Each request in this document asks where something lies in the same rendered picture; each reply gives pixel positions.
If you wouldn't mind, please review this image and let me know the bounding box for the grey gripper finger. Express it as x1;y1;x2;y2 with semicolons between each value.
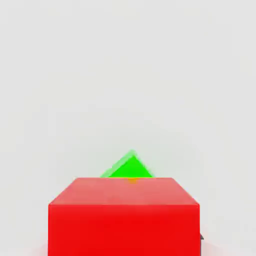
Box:
199;233;205;256

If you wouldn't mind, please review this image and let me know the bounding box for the small red cube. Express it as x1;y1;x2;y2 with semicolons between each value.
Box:
47;177;201;256

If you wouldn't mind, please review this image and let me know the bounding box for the small green cube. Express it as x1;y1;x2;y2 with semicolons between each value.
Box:
99;149;155;179

